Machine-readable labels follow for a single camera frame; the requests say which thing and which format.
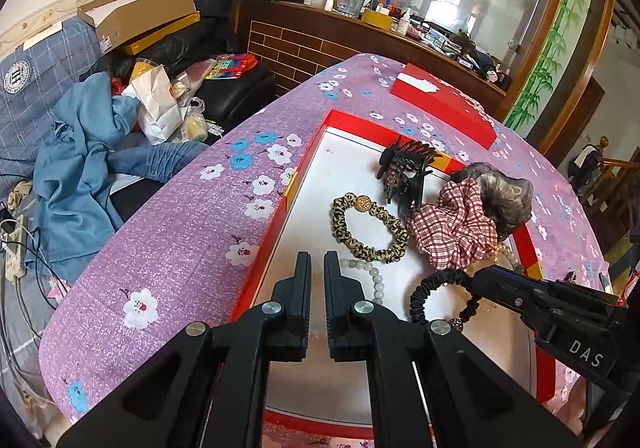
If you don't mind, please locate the black fabric scrunchie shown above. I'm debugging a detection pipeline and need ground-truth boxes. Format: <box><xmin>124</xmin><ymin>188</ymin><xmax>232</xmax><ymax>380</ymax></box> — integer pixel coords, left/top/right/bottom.
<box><xmin>409</xmin><ymin>269</ymin><xmax>482</xmax><ymax>332</ymax></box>

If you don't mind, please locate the small white bead bracelet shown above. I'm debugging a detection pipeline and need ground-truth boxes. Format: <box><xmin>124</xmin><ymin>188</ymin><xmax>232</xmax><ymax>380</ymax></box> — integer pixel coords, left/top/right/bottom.
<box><xmin>339</xmin><ymin>256</ymin><xmax>386</xmax><ymax>306</ymax></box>

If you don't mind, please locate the red plaid scrunchie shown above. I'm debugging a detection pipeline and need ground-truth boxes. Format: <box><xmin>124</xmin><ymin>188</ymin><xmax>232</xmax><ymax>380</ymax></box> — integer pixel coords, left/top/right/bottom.
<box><xmin>407</xmin><ymin>179</ymin><xmax>498</xmax><ymax>270</ymax></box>

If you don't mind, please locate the red tray box white inside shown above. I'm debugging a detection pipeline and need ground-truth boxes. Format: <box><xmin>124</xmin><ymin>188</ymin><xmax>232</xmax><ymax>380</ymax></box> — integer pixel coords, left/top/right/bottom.
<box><xmin>231</xmin><ymin>110</ymin><xmax>555</xmax><ymax>439</ymax></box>

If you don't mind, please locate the wooden stair railing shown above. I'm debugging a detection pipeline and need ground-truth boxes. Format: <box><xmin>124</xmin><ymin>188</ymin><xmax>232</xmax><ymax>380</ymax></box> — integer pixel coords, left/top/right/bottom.
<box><xmin>579</xmin><ymin>148</ymin><xmax>639</xmax><ymax>247</ymax></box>

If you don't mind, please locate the purple floral tablecloth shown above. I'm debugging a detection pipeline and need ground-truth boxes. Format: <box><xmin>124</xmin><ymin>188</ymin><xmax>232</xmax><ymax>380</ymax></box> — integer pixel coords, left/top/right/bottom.
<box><xmin>39</xmin><ymin>54</ymin><xmax>608</xmax><ymax>422</ymax></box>

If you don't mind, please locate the black comb hair claw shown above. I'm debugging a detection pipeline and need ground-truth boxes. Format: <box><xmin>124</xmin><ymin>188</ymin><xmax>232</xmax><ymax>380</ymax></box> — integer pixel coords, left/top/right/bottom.
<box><xmin>376</xmin><ymin>138</ymin><xmax>442</xmax><ymax>218</ymax></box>

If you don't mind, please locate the white power strip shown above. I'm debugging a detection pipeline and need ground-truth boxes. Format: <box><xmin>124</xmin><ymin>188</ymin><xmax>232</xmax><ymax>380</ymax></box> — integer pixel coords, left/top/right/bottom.
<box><xmin>1</xmin><ymin>216</ymin><xmax>27</xmax><ymax>283</ymax></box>

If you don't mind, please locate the red box lid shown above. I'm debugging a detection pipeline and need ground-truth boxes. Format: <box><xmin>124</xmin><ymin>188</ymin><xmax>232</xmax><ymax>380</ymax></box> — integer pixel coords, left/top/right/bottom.
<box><xmin>390</xmin><ymin>63</ymin><xmax>497</xmax><ymax>150</ymax></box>

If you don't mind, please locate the blue cloth garment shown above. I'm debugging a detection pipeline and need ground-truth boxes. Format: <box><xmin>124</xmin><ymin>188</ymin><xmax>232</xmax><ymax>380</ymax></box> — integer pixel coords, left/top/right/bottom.
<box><xmin>34</xmin><ymin>72</ymin><xmax>208</xmax><ymax>284</ymax></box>

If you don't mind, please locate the white paper bag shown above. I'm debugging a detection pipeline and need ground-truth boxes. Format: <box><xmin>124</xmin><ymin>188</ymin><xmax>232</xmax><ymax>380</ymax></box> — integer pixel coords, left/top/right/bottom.
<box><xmin>122</xmin><ymin>65</ymin><xmax>184</xmax><ymax>145</ymax></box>

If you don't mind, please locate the blue plaid jacket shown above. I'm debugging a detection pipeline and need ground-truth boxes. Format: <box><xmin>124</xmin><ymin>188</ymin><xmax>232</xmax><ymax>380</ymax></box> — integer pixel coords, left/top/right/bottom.
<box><xmin>1</xmin><ymin>18</ymin><xmax>100</xmax><ymax>197</ymax></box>

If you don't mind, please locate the brown cardboard box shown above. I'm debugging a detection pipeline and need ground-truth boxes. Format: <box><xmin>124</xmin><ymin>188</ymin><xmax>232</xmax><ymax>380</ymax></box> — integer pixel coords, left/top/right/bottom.
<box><xmin>77</xmin><ymin>0</ymin><xmax>198</xmax><ymax>56</ymax></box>

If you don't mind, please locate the leopard print hair tie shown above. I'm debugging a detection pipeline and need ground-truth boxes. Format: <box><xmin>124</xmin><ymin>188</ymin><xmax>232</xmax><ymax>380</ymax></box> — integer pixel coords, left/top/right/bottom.
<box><xmin>330</xmin><ymin>192</ymin><xmax>410</xmax><ymax>265</ymax></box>

